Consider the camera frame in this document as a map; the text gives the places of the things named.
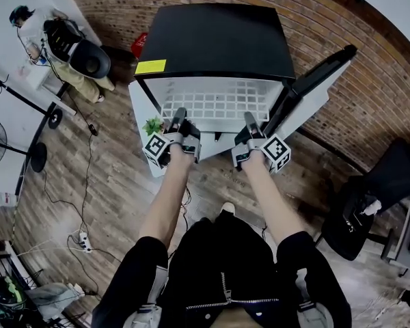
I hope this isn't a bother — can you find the grey cloth bag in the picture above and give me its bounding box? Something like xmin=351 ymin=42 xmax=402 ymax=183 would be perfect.
xmin=25 ymin=282 xmax=86 ymax=320

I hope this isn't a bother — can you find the black coat rack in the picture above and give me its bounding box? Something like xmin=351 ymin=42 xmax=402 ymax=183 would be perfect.
xmin=0 ymin=48 xmax=64 ymax=131

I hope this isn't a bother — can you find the person's left forearm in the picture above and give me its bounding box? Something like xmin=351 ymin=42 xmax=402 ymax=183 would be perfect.
xmin=138 ymin=143 xmax=195 ymax=252

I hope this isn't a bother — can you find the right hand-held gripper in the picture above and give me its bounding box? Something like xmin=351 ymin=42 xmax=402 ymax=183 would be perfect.
xmin=231 ymin=111 xmax=292 ymax=174

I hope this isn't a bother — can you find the white table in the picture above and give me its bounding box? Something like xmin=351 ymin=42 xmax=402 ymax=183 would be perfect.
xmin=16 ymin=56 xmax=78 ymax=115

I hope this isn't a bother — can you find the black mini fridge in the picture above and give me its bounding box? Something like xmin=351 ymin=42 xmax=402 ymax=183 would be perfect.
xmin=133 ymin=3 xmax=297 ymax=135

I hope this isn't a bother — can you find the small green potted plant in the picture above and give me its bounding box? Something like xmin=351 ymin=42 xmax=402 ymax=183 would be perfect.
xmin=142 ymin=115 xmax=165 ymax=137

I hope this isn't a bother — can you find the black fan stand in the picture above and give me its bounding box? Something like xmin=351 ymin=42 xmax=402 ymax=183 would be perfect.
xmin=0 ymin=116 xmax=48 ymax=174

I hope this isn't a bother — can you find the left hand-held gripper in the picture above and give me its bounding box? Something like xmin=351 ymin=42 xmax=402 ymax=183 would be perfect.
xmin=142 ymin=107 xmax=202 ymax=169

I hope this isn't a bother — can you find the white power strip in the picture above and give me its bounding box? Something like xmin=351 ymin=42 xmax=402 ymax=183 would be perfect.
xmin=77 ymin=230 xmax=94 ymax=252

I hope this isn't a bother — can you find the person's black jacket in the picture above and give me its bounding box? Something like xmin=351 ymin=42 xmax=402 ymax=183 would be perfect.
xmin=91 ymin=213 xmax=353 ymax=328

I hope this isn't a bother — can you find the white low platform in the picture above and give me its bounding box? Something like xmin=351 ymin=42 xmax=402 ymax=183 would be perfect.
xmin=128 ymin=80 xmax=247 ymax=179

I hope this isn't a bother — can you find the red plastic crate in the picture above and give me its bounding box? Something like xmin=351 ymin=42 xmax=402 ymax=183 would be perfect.
xmin=130 ymin=31 xmax=150 ymax=56

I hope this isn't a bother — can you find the black office chair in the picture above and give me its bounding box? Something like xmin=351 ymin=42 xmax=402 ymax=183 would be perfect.
xmin=320 ymin=137 xmax=410 ymax=261

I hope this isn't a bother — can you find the black and green helmet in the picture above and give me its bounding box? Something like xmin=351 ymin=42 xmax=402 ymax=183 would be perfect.
xmin=0 ymin=275 xmax=25 ymax=316

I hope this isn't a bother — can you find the person's right forearm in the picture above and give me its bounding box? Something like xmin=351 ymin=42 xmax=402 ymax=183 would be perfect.
xmin=241 ymin=150 xmax=310 ymax=247

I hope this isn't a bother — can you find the white canister with red label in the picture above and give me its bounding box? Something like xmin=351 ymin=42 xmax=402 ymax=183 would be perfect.
xmin=0 ymin=189 xmax=18 ymax=206

